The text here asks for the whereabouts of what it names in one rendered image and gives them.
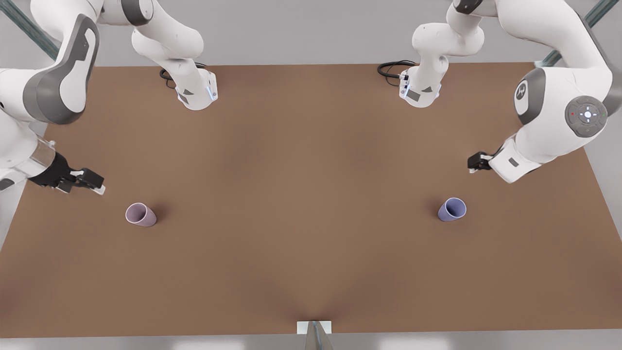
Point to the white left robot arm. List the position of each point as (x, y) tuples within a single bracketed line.
[(559, 112)]

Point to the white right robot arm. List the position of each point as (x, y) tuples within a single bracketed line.
[(58, 82)]

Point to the purple cup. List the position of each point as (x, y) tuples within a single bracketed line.
[(451, 210)]

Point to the pink cup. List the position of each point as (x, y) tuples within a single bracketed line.
[(141, 215)]

